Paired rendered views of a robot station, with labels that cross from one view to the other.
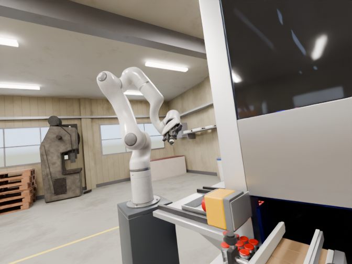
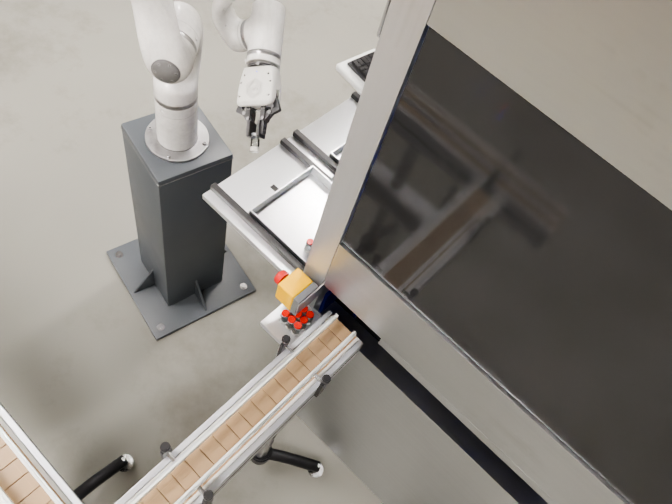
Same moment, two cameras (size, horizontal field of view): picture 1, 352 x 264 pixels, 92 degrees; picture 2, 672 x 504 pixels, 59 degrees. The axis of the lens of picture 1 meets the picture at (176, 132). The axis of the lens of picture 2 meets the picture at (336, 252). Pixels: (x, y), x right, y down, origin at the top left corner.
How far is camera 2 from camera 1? 1.17 m
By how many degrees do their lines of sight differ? 64
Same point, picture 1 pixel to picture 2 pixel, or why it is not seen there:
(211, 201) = (283, 291)
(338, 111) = (401, 307)
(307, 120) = (384, 294)
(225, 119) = (329, 232)
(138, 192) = (171, 136)
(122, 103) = not seen: outside the picture
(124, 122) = (149, 22)
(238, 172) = (321, 268)
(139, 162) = (178, 97)
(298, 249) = (337, 332)
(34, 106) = not seen: outside the picture
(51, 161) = not seen: outside the picture
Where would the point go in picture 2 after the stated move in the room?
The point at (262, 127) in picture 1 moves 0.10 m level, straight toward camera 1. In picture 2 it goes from (355, 267) to (338, 303)
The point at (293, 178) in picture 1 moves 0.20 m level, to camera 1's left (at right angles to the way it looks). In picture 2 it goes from (358, 304) to (274, 301)
